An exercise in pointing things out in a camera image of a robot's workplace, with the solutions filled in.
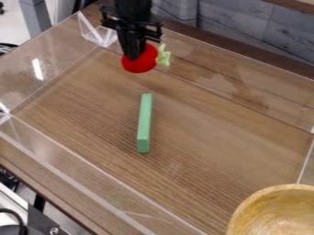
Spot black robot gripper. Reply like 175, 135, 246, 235
98, 0, 163, 61

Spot red plush fruit green leaves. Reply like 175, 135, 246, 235
122, 43, 172, 73

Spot green rectangular block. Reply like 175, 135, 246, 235
136, 94, 154, 153

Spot grey table leg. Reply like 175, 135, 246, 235
19, 0, 52, 38

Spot wooden bowl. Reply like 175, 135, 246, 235
226, 184, 314, 235

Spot clear acrylic enclosure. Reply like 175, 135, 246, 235
0, 17, 314, 235

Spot black device with cable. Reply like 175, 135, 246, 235
0, 208, 71, 235

